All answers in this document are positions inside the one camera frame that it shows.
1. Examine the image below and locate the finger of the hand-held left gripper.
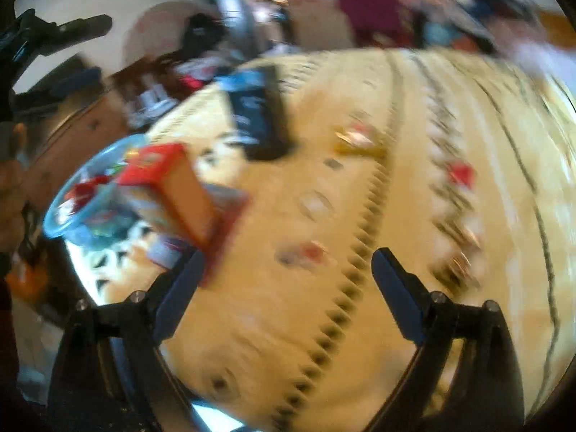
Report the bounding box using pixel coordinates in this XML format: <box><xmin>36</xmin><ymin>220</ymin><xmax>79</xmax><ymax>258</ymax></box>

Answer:
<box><xmin>13</xmin><ymin>67</ymin><xmax>104</xmax><ymax>109</ymax></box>
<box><xmin>27</xmin><ymin>9</ymin><xmax>113</xmax><ymax>50</ymax></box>

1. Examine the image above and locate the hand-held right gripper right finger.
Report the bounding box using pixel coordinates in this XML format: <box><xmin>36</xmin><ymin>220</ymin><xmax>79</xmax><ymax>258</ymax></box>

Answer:
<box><xmin>371</xmin><ymin>247</ymin><xmax>527</xmax><ymax>432</ymax></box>

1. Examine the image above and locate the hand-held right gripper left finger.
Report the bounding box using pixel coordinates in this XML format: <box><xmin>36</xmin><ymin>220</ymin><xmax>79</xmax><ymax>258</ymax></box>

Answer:
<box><xmin>47</xmin><ymin>247</ymin><xmax>208</xmax><ymax>432</ymax></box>

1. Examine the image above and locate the person's left hand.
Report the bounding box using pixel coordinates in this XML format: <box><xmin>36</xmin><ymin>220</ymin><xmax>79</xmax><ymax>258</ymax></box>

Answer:
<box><xmin>0</xmin><ymin>121</ymin><xmax>32</xmax><ymax>253</ymax></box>

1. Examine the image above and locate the brown wooden furniture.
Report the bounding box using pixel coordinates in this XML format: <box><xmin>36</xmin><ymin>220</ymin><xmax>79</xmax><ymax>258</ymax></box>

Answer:
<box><xmin>18</xmin><ymin>60</ymin><xmax>181</xmax><ymax>217</ymax></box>

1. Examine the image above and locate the brown wrapped candy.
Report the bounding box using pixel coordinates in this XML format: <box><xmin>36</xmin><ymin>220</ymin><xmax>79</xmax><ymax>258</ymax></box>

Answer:
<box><xmin>434</xmin><ymin>252</ymin><xmax>484</xmax><ymax>289</ymax></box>

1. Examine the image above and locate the pink round cushion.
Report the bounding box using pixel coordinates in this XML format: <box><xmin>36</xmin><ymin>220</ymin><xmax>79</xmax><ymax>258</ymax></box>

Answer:
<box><xmin>122</xmin><ymin>1</ymin><xmax>212</xmax><ymax>73</ymax></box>

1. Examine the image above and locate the red and blue wrapped candy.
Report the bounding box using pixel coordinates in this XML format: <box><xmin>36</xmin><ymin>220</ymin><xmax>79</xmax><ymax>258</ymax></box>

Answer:
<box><xmin>275</xmin><ymin>239</ymin><xmax>338</xmax><ymax>271</ymax></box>

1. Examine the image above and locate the heap of small wrapped candies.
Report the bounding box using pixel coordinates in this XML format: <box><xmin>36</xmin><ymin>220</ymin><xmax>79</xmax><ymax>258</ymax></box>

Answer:
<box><xmin>56</xmin><ymin>146</ymin><xmax>140</xmax><ymax>235</ymax></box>

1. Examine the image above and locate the red and orange snack box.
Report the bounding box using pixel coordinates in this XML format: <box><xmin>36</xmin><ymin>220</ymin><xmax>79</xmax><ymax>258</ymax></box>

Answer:
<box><xmin>116</xmin><ymin>143</ymin><xmax>250</xmax><ymax>286</ymax></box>

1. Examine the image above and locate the black bag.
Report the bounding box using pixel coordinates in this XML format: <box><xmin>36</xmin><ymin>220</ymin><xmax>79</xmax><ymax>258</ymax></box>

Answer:
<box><xmin>180</xmin><ymin>13</ymin><xmax>228</xmax><ymax>57</ymax></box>

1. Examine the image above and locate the clear blue bowl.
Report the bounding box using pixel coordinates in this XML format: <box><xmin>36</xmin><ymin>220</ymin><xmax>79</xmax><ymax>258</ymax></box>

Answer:
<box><xmin>42</xmin><ymin>134</ymin><xmax>149</xmax><ymax>248</ymax></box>

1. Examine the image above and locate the yellow and red candy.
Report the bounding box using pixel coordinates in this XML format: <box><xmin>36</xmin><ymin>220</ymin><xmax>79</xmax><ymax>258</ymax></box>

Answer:
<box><xmin>333</xmin><ymin>121</ymin><xmax>388</xmax><ymax>158</ymax></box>

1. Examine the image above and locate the black and blue snack box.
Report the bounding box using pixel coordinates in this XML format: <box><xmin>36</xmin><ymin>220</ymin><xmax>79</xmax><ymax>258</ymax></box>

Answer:
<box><xmin>216</xmin><ymin>64</ymin><xmax>300</xmax><ymax>163</ymax></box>

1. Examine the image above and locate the cardboard box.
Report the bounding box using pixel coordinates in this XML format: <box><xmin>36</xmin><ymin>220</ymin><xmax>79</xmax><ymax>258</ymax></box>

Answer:
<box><xmin>276</xmin><ymin>0</ymin><xmax>361</xmax><ymax>52</ymax></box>

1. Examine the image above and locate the dark red cloth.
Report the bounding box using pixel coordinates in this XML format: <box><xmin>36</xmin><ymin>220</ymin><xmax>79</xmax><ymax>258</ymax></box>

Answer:
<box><xmin>335</xmin><ymin>0</ymin><xmax>417</xmax><ymax>48</ymax></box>

